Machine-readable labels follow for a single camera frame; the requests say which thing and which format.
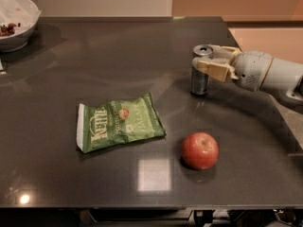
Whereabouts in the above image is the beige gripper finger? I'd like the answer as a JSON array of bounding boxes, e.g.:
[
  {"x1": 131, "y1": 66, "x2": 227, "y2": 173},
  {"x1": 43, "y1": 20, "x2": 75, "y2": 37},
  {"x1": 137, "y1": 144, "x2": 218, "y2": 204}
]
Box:
[
  {"x1": 192, "y1": 57, "x2": 239, "y2": 82},
  {"x1": 211, "y1": 44, "x2": 241, "y2": 61}
]

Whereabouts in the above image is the silver blue redbull can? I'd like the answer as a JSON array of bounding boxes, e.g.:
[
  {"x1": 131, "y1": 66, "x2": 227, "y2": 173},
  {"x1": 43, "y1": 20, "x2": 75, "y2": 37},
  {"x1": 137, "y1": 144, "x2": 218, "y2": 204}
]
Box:
[{"x1": 189, "y1": 44, "x2": 215, "y2": 96}]

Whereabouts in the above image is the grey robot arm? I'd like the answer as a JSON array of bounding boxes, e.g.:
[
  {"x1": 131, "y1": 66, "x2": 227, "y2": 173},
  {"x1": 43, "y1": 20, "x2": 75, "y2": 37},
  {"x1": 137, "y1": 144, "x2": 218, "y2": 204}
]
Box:
[{"x1": 192, "y1": 44, "x2": 303, "y2": 112}]

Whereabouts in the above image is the red apple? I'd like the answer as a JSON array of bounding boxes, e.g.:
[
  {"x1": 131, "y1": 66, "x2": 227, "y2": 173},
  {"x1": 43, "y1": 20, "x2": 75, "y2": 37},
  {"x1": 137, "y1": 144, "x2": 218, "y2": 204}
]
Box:
[{"x1": 182, "y1": 131, "x2": 219, "y2": 170}]

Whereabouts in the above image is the green Kettle chips bag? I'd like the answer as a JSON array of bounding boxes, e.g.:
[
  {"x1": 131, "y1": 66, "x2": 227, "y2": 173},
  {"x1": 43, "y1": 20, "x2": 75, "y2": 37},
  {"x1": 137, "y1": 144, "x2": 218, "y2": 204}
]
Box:
[{"x1": 76, "y1": 93, "x2": 166, "y2": 153}]

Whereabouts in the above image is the white bowl with snacks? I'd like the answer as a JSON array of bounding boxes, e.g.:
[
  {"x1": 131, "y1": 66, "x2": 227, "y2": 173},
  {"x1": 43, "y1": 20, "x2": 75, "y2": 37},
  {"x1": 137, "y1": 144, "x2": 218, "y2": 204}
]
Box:
[{"x1": 0, "y1": 0, "x2": 41, "y2": 52}]

